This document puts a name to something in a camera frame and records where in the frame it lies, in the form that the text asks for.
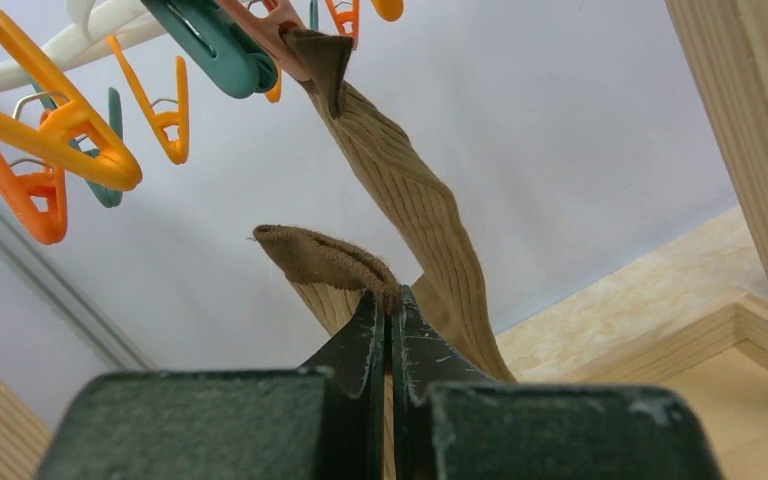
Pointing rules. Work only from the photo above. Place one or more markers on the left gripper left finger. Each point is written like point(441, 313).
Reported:
point(321, 420)

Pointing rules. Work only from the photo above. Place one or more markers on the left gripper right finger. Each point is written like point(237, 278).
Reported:
point(452, 421)

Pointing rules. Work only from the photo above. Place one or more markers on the brown sock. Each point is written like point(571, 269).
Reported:
point(328, 274)
point(451, 291)

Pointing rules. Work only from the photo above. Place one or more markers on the white round clip hanger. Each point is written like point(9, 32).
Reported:
point(84, 40)

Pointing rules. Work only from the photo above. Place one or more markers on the wooden clothes rack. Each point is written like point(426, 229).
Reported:
point(586, 174)

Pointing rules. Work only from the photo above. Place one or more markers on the orange clothespin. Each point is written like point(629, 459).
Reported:
point(74, 136)

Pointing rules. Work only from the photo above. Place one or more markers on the teal clothespin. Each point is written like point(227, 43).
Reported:
point(234, 62)

